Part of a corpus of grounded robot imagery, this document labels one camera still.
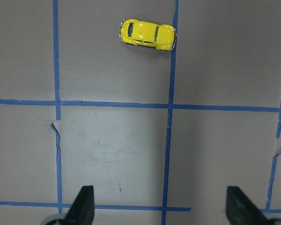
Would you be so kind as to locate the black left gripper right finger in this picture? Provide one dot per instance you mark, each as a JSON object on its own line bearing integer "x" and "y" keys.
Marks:
{"x": 240, "y": 210}

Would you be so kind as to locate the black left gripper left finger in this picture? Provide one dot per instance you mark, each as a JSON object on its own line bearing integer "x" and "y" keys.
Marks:
{"x": 82, "y": 209}

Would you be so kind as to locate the yellow beetle toy car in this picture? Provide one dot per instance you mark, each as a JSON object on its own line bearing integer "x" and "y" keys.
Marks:
{"x": 148, "y": 34}

